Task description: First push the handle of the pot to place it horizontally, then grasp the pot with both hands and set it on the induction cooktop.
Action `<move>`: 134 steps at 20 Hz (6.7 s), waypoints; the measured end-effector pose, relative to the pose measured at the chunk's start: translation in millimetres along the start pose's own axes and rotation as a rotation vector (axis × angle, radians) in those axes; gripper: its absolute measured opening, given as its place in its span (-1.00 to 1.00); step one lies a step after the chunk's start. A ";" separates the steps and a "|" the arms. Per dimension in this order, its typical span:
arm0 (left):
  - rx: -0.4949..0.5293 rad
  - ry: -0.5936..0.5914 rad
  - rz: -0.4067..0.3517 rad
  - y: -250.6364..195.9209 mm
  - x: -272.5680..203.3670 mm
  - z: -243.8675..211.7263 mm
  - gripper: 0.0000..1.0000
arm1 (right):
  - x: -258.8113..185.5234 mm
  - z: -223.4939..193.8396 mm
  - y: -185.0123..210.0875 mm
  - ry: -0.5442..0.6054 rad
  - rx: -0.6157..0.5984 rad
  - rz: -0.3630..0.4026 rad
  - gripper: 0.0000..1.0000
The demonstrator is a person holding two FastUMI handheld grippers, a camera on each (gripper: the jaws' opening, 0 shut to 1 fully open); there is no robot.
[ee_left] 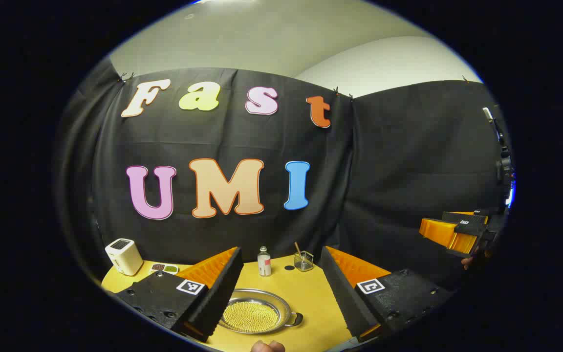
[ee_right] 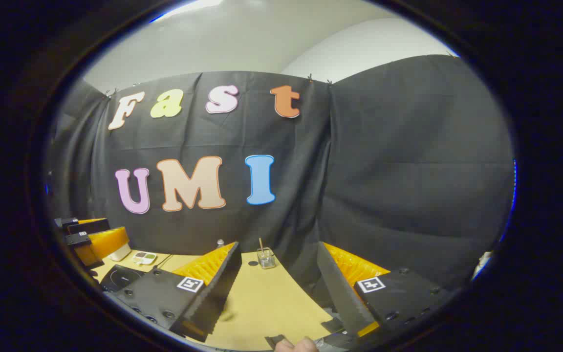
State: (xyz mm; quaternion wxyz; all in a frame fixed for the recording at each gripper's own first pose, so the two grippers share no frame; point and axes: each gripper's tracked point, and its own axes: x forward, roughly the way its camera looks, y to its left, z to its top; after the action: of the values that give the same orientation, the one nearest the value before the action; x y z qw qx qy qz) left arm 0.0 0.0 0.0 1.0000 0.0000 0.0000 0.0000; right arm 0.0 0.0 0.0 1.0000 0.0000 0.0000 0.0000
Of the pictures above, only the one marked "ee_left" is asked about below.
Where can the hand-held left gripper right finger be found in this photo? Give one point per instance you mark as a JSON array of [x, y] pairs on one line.
[[340, 288]]

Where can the white divided dish of beans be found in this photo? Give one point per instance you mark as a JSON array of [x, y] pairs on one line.
[[164, 268]]

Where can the clear bottle with pink label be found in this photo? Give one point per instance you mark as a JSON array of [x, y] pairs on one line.
[[264, 264]]

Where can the wooden stick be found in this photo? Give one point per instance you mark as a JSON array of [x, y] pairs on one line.
[[298, 248]]

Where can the white toaster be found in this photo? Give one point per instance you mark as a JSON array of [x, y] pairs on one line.
[[124, 256]]

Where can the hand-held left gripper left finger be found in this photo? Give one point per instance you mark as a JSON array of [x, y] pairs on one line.
[[223, 288]]

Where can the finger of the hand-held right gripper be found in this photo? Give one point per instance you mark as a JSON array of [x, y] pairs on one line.
[[445, 234], [467, 217]]

